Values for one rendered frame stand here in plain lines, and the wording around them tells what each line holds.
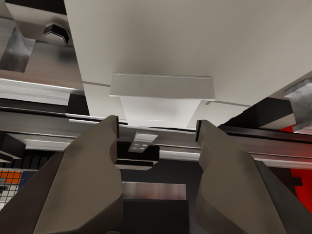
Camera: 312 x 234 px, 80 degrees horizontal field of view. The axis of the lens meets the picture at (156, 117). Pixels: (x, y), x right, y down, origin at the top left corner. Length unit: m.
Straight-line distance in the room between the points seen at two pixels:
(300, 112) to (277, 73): 0.31
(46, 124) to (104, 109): 0.32
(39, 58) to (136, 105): 0.15
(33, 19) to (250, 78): 0.25
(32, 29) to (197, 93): 0.23
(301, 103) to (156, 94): 0.39
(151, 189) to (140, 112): 0.11
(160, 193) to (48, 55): 0.24
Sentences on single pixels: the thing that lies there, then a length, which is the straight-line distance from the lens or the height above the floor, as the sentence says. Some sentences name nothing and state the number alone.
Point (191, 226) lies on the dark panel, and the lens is 0.84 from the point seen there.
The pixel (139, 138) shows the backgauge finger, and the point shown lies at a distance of 0.33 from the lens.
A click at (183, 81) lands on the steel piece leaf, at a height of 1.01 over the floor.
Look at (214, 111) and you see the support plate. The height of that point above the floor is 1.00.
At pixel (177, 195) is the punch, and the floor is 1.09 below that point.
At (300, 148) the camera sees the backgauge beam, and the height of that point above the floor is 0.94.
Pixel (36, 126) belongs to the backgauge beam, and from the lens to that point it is 0.54.
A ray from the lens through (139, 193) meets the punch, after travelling 0.27.
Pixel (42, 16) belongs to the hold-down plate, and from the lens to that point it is 0.28.
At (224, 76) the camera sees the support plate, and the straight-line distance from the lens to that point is 0.17.
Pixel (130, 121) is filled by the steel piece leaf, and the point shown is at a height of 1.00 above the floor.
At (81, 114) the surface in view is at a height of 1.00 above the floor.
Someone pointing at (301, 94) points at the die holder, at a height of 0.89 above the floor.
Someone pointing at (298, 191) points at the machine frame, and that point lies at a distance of 1.20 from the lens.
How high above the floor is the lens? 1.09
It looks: 22 degrees down
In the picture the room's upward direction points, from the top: 178 degrees counter-clockwise
